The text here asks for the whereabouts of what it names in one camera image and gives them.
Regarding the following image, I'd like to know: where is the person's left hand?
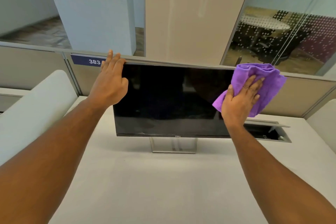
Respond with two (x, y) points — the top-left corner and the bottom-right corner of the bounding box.
(88, 49), (129, 111)

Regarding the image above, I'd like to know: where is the person's right hand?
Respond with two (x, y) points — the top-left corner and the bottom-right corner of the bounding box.
(221, 75), (265, 127)

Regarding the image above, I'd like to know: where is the purple microfibre cloth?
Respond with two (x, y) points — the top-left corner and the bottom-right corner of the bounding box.
(212, 63), (287, 118)

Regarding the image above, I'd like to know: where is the black monitor with silver stand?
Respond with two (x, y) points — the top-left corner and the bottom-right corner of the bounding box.
(113, 59), (237, 154)

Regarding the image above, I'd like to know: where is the person's right forearm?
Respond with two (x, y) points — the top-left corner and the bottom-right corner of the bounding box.
(225, 121), (336, 224)

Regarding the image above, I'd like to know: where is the person's left forearm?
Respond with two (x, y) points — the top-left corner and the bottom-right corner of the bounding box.
(0, 99), (105, 224)

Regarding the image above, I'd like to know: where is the blue number sign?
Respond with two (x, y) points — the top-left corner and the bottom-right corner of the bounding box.
(70, 54), (107, 67)

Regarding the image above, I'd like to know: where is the beige partition panel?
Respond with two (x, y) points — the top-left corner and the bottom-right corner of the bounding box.
(0, 42), (77, 92)
(63, 52), (336, 118)

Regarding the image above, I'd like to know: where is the white planter box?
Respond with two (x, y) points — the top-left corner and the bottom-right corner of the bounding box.
(50, 0), (137, 56)

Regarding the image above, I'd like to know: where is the black office chair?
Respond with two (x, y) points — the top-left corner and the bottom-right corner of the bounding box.
(249, 31), (292, 62)

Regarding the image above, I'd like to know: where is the white desk divider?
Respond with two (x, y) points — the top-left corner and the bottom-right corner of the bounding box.
(0, 70), (78, 167)
(306, 99), (336, 153)

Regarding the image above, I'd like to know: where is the round white table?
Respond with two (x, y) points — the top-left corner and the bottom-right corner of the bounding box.
(240, 15), (291, 32)

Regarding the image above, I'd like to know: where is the open grey desk cable hatch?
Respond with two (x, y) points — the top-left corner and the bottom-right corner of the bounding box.
(243, 119), (292, 144)

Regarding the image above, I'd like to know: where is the closed grey desk cable hatch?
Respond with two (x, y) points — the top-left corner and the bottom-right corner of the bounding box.
(0, 94), (23, 113)

